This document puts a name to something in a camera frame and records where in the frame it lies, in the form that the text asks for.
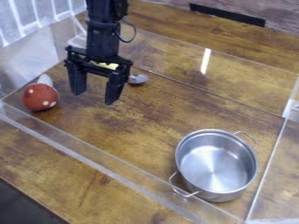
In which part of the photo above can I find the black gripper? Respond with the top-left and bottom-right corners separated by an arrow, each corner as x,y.
64,45 -> 134,105

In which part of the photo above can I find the black strip on table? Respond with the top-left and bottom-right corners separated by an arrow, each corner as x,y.
190,3 -> 267,27

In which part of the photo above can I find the yellow-handled metal spoon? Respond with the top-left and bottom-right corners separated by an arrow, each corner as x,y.
93,61 -> 149,85

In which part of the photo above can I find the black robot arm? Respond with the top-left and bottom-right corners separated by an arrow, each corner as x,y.
64,0 -> 134,105

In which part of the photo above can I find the silver metal pot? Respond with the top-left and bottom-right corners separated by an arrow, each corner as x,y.
169,129 -> 258,203

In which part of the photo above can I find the red white-spotted toy mushroom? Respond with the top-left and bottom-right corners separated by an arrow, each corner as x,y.
23,73 -> 59,112

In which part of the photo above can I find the clear acrylic enclosure wall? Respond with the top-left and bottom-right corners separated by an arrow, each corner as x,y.
0,18 -> 299,224

